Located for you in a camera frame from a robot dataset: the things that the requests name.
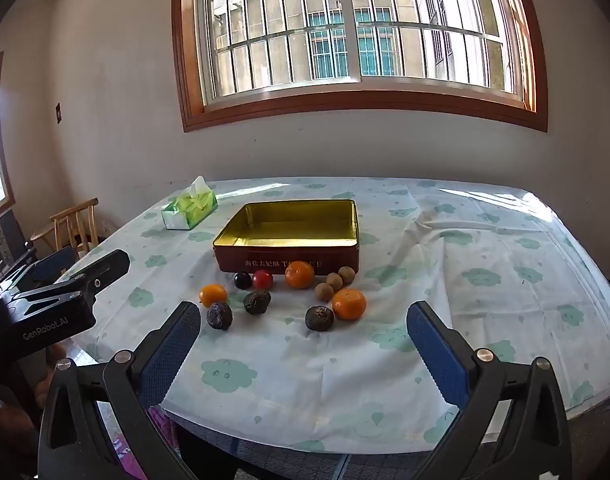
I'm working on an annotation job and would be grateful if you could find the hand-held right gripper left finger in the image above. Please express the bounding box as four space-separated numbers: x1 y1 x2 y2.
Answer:
37 301 202 480

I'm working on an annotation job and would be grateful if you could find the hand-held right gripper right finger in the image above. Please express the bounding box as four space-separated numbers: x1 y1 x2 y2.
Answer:
406 301 572 480

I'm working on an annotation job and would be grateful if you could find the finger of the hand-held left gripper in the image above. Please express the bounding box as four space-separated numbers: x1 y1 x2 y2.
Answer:
0 246 79 293
10 249 130 307

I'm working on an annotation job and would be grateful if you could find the wrinkled dark passion fruit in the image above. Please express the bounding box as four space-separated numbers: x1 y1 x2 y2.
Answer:
305 305 335 332
243 290 272 315
206 302 234 331

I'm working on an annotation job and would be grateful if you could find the small orange tangerine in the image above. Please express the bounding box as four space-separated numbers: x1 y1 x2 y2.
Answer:
199 284 229 308

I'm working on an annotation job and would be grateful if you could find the red and gold tin box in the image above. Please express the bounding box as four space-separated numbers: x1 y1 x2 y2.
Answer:
213 199 361 272

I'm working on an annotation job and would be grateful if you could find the person's left hand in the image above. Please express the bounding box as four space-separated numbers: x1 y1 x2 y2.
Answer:
33 342 70 407

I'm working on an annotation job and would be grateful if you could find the wooden chair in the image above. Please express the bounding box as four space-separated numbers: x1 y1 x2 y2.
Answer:
31 197 100 261

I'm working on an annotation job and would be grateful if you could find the dark furniture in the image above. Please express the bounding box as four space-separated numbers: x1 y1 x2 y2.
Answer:
0 209 38 282

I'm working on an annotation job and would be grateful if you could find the white cloud print tablecloth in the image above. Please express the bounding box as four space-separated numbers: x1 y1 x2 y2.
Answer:
55 176 610 456

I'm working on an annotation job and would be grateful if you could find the pink patterned cloth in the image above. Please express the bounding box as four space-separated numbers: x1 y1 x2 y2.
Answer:
110 405 181 480

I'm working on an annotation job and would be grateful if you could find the green tissue pack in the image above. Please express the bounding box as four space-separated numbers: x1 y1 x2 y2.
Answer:
161 176 219 231

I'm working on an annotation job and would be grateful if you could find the large wooden frame window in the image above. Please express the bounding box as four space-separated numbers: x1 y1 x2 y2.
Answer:
171 0 549 133

